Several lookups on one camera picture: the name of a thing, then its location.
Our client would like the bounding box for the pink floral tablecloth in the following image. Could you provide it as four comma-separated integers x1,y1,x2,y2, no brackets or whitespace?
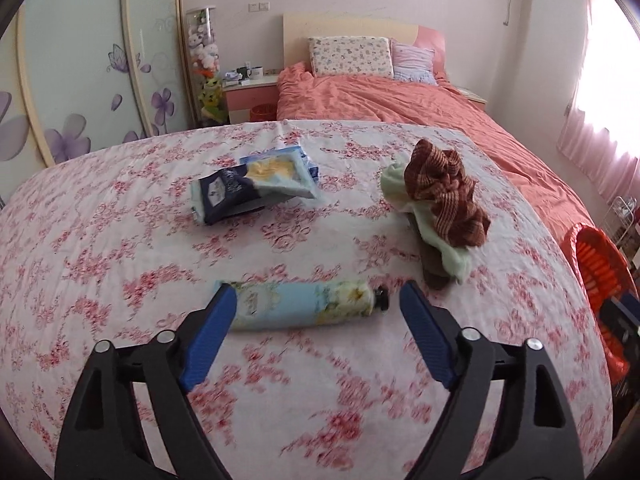
0,119,615,480

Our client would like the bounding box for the pink white nightstand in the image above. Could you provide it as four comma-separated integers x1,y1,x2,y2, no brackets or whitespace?
222,76,281,123
452,85,488,108

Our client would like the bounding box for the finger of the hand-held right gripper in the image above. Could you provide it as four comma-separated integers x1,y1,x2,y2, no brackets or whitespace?
598,294,640,346

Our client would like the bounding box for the clear tube of plush toys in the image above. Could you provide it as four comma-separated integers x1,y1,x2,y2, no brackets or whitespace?
185,6,228,128

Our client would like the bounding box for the white wire rack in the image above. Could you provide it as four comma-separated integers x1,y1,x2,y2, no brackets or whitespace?
602,195,640,261

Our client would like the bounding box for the brown striped cloth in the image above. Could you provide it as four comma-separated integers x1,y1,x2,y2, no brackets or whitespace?
404,138,491,248

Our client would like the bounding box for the navy packet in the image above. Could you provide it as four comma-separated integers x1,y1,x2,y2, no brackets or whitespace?
191,166,266,226

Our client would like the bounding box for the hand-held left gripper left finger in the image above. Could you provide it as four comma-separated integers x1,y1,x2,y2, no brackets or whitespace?
54,282,238,480

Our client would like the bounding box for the floral print pillow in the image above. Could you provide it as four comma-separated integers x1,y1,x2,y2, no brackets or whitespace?
307,36,396,80

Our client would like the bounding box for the floral sliding door wardrobe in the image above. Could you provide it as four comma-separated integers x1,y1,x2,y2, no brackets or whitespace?
0,0,196,171

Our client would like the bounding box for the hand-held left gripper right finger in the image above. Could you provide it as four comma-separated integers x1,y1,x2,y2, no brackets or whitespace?
399,280,586,480

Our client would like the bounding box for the orange plastic laundry basket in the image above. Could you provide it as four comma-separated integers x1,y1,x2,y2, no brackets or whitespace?
562,222,640,386

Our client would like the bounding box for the pink striped pillow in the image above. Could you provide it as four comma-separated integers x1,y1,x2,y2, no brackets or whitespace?
390,40,437,85

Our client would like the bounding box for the pink curtain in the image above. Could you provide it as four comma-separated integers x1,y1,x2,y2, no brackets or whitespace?
557,0,640,206

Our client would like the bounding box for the beige pink headboard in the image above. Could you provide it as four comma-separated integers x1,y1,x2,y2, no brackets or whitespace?
282,12,446,78

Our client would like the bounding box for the light blue hand cream tube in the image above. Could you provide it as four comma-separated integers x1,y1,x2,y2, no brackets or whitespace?
214,280,390,332

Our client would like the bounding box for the coral duvet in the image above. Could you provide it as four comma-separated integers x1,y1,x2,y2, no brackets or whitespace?
276,61,596,241

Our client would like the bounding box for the dark brown cloth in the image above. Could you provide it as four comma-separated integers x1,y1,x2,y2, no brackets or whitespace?
412,210,453,291

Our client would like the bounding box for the pale green cloth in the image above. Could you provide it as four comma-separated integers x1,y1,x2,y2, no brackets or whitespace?
381,161,472,281

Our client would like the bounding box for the pale blue yellow packet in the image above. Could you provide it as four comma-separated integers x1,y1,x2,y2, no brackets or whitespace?
248,152,321,203

